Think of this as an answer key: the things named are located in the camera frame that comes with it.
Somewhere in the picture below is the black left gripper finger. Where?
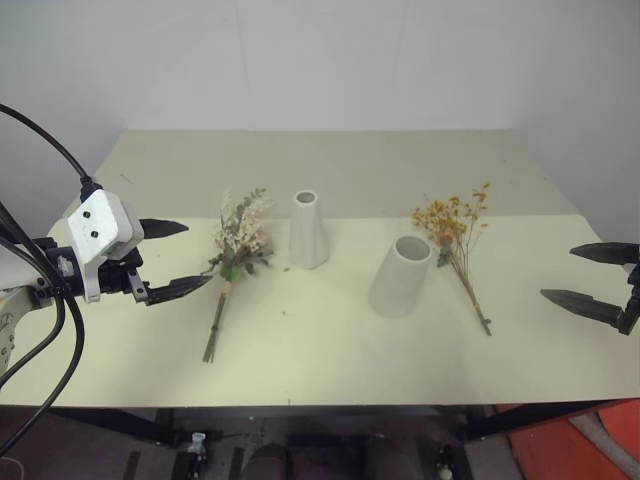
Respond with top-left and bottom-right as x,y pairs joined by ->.
144,274 -> 216,308
139,217 -> 191,242

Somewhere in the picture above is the black camera cable with plug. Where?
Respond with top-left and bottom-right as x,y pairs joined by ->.
0,103 -> 105,204

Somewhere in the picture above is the orange dried flower bouquet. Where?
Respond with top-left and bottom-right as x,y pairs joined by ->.
410,182 -> 494,338

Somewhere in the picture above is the wide white ceramic vase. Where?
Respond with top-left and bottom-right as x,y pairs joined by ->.
368,234 -> 434,320

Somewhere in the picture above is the black table frame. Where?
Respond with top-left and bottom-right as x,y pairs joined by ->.
47,397 -> 616,449

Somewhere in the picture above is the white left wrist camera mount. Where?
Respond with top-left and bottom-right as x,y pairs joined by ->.
66,187 -> 145,304

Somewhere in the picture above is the pink and white dried bouquet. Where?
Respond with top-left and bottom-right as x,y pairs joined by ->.
200,187 -> 277,364

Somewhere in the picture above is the black looping arm cable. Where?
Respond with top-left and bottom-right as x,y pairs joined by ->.
0,202 -> 87,454

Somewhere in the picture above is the orange red floor object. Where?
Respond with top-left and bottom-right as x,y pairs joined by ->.
504,398 -> 640,480

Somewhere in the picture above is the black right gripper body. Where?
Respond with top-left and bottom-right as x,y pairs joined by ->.
616,259 -> 640,338

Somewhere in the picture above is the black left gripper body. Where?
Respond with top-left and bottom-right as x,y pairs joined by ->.
97,248 -> 152,307

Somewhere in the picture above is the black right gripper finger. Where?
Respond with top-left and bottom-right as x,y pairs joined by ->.
569,241 -> 640,268
539,288 -> 626,329

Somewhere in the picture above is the narrow white ceramic vase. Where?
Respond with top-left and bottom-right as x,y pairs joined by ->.
289,189 -> 332,270

